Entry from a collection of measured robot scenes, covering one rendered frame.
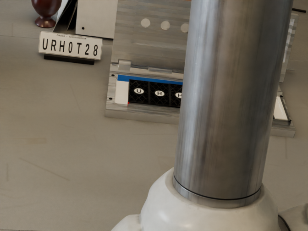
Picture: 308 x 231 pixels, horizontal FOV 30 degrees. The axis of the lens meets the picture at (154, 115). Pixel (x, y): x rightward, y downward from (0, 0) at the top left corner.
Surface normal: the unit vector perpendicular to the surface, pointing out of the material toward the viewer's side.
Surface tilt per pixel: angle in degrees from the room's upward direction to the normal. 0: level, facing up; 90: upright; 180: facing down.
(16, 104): 0
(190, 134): 86
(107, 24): 90
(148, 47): 79
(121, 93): 0
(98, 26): 90
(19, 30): 0
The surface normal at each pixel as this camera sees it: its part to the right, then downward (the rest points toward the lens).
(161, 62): 0.04, 0.40
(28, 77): 0.15, -0.81
